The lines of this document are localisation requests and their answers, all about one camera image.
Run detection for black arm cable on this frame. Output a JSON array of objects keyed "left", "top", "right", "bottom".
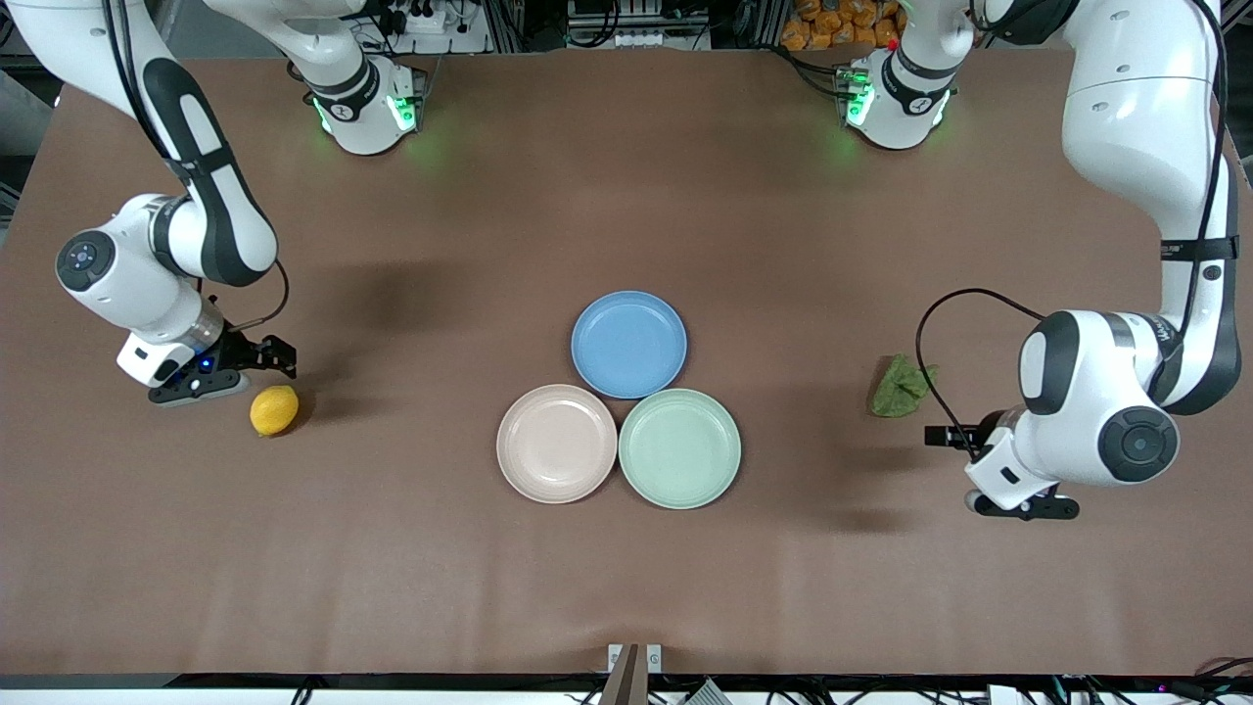
[
  {"left": 916, "top": 0, "right": 1230, "bottom": 461},
  {"left": 201, "top": 257, "right": 292, "bottom": 339}
]

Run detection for blue plate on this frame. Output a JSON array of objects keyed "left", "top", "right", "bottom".
[{"left": 571, "top": 291, "right": 688, "bottom": 400}]

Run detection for white mount bracket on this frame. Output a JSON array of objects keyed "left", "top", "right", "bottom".
[{"left": 608, "top": 643, "right": 664, "bottom": 675}]

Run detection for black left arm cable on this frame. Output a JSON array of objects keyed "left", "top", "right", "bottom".
[{"left": 916, "top": 0, "right": 1230, "bottom": 461}]

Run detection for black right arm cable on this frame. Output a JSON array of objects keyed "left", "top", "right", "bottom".
[{"left": 201, "top": 257, "right": 292, "bottom": 339}]

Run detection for orange snack bag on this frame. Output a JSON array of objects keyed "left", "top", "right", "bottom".
[{"left": 780, "top": 0, "right": 906, "bottom": 52}]

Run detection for yellow lemon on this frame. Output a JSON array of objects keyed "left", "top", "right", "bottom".
[{"left": 250, "top": 385, "right": 301, "bottom": 438}]

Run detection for beige plate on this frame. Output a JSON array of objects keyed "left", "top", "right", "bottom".
[{"left": 496, "top": 384, "right": 619, "bottom": 505}]

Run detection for pale green plate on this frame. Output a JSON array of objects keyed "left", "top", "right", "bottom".
[{"left": 618, "top": 388, "right": 743, "bottom": 511}]

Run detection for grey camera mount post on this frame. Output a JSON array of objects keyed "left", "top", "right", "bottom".
[{"left": 599, "top": 643, "right": 642, "bottom": 705}]

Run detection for green lettuce leaf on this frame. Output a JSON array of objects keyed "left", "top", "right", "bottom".
[{"left": 869, "top": 353, "right": 939, "bottom": 419}]

